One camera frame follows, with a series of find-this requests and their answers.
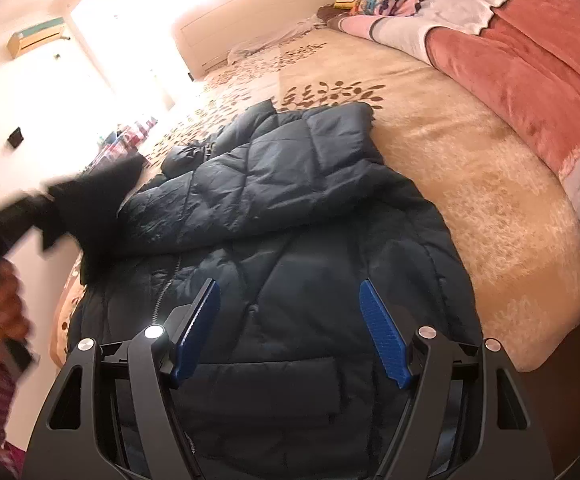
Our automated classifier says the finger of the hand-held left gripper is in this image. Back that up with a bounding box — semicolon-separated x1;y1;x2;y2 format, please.
42;154;147;285

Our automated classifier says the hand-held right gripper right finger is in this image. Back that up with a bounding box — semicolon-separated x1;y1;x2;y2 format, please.
359;279;540;480

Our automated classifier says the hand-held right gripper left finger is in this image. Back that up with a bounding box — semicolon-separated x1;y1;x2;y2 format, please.
27;278;221;480

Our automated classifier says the dark blue puffer jacket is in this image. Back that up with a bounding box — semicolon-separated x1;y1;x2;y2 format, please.
67;101;484;480

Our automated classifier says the person's left hand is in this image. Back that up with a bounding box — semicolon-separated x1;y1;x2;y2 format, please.
0;259;32;343

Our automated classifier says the leaf-patterned beige blanket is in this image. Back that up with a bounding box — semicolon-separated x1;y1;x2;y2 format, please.
49;25;580;377

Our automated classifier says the white crumpled cloth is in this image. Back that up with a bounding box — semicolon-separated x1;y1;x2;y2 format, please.
226;14;331;62

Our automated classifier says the cream wooden headboard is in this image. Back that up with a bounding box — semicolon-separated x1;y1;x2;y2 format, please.
171;0;387;82

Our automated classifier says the pink and red patchwork quilt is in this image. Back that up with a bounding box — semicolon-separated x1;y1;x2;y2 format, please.
327;0;580;387

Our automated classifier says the brown plush cloth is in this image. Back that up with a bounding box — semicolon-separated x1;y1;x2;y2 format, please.
318;4;353;32

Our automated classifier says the wall air conditioner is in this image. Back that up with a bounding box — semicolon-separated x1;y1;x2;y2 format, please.
7;17;71;60

